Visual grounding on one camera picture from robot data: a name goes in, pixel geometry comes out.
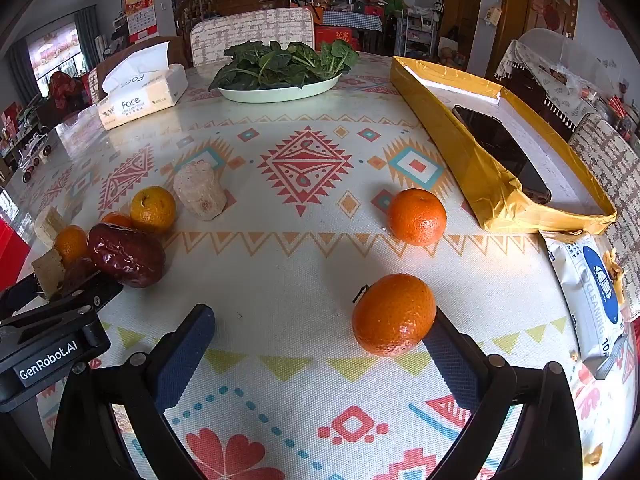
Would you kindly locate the yellow cardboard box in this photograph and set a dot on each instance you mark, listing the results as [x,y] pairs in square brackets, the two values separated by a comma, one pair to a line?
[475,175]

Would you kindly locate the toy car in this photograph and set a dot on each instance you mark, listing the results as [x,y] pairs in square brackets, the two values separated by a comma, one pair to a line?
[32,152]

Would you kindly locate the red date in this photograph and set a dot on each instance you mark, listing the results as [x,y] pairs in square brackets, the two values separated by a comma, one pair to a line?
[126,255]

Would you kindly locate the round beige rice cake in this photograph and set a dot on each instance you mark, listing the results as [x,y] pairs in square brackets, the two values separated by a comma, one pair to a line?
[200,192]

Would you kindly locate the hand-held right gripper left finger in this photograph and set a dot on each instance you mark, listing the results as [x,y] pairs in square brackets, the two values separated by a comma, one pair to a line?
[184,360]

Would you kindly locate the white tissue box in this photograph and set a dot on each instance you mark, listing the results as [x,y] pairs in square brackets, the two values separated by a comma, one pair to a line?
[142,95]

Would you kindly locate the green spinach leaves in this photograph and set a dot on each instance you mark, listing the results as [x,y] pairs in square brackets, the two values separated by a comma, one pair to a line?
[280,65]

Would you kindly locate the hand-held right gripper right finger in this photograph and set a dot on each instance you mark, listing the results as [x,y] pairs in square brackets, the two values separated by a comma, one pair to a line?
[452,366]

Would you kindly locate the tan square cake piece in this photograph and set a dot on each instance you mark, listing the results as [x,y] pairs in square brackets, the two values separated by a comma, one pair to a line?
[47,272]
[49,225]

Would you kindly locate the cabinet with white fringed cloth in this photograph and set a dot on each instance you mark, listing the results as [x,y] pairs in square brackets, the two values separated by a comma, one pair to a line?
[555,80]

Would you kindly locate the pale green oval plate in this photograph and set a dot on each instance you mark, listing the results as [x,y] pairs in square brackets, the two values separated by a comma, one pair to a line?
[280,91]

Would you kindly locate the black smartphone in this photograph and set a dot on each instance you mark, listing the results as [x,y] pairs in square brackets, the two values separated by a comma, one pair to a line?
[500,150]

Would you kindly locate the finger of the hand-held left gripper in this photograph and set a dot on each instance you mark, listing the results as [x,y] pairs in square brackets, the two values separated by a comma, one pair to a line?
[97,287]

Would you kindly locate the orange mandarin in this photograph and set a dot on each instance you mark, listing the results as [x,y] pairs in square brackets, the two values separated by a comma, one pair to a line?
[393,315]
[70,245]
[153,209]
[416,217]
[118,219]

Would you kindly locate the red wall calendar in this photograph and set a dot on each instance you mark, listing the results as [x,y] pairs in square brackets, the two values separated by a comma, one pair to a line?
[140,7]

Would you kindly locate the white wet wipes pack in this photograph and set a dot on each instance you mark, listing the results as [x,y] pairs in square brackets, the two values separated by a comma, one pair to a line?
[585,300]

